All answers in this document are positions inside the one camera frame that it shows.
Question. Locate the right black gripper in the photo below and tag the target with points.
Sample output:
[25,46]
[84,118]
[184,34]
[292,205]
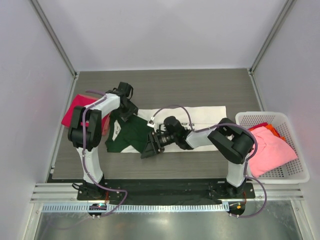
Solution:
[152,147]

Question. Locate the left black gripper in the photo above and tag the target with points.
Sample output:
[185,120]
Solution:
[132,109]

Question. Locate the white green printed t-shirt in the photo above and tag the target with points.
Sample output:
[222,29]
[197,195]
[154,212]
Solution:
[131,136]

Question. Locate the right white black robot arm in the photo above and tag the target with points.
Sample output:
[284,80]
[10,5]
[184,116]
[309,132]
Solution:
[236,143]

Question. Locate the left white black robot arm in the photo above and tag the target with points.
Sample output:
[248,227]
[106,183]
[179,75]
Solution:
[85,134]

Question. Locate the folded salmon t-shirt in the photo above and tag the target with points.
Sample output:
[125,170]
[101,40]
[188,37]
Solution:
[105,124]

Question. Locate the folded magenta t-shirt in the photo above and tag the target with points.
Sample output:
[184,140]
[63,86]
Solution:
[79,100]

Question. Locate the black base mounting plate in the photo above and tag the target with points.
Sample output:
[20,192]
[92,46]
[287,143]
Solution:
[170,192]

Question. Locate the orange t-shirt in basket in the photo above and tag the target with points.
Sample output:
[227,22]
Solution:
[266,126]

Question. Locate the pink t-shirt in basket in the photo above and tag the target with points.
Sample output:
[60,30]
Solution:
[272,152]

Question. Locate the white plastic laundry basket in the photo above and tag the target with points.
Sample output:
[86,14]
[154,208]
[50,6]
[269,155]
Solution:
[294,172]

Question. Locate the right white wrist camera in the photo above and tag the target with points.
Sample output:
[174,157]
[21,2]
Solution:
[151,124]

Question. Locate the white slotted cable duct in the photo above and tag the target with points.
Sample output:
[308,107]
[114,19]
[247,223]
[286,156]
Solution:
[100,208]

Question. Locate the left aluminium frame post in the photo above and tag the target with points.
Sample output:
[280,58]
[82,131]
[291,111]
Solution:
[52,35]

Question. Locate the aluminium frame post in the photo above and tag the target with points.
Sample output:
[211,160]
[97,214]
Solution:
[279,21]
[52,35]

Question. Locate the aluminium front rail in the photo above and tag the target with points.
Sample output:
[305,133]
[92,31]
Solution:
[64,192]

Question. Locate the right aluminium frame post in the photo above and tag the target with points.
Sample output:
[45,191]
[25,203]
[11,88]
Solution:
[279,21]

